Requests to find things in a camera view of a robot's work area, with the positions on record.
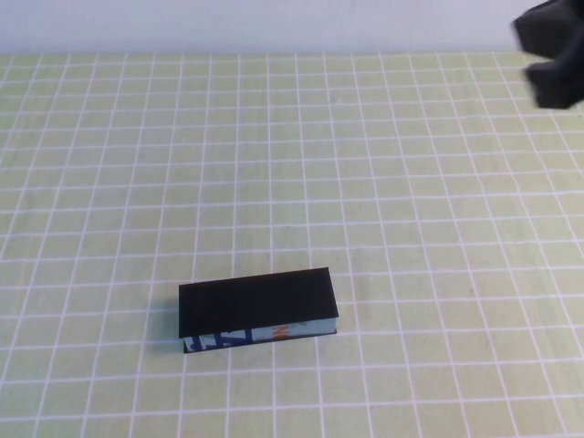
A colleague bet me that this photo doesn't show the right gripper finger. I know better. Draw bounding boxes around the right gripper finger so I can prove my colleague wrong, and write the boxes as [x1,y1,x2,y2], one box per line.
[524,54,584,110]
[510,0,584,63]

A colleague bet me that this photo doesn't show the black glasses case printed side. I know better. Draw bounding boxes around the black glasses case printed side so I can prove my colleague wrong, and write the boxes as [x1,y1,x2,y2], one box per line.
[177,267,339,355]

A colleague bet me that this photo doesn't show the green white checked tablecloth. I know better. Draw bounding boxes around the green white checked tablecloth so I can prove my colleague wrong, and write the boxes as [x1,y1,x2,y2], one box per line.
[0,50,584,438]

